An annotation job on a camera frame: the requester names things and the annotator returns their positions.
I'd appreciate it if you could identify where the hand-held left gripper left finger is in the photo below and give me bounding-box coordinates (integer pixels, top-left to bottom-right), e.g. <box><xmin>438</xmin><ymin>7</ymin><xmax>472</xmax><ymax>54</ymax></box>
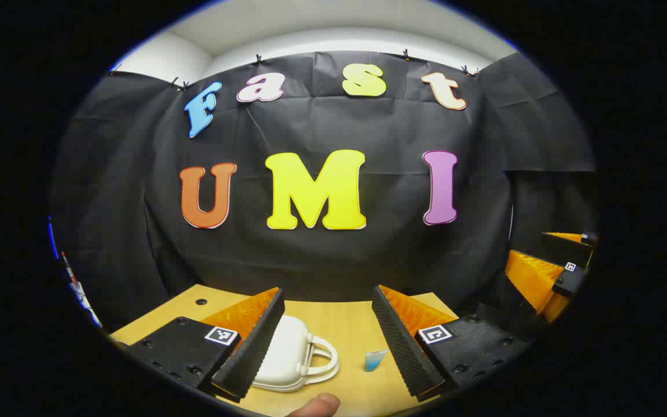
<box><xmin>127</xmin><ymin>287</ymin><xmax>286</xmax><ymax>404</ymax></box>

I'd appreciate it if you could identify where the white red object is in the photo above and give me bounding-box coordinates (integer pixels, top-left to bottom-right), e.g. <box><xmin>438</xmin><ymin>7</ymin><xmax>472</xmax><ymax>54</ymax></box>
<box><xmin>60</xmin><ymin>251</ymin><xmax>102</xmax><ymax>328</ymax></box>

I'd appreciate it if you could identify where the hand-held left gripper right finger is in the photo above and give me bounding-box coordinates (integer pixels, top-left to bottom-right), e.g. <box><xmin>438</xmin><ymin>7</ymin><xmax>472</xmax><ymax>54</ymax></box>
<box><xmin>371</xmin><ymin>284</ymin><xmax>537</xmax><ymax>403</ymax></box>

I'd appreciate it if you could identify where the white suitcase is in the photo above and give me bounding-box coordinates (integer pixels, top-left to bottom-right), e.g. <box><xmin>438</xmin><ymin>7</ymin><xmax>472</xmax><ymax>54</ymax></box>
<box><xmin>251</xmin><ymin>314</ymin><xmax>340</xmax><ymax>393</ymax></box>

